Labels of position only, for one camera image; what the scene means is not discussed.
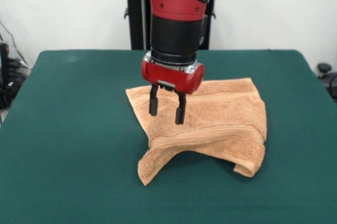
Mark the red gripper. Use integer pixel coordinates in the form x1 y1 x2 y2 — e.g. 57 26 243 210
141 52 205 125

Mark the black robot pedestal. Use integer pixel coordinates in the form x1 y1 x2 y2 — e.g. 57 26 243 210
123 0 229 50

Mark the dark green table cloth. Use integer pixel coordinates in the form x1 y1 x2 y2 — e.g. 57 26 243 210
0 49 337 224

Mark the tan terry cloth towel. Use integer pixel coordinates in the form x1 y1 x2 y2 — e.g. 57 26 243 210
125 77 268 187

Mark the grey cable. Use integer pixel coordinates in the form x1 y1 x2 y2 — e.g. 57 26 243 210
0 20 28 66

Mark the black plug bundle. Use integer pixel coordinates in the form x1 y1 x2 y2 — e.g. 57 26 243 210
6 58 30 78

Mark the black upright device, red light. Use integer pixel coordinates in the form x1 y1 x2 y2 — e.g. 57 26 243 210
0 42 11 109

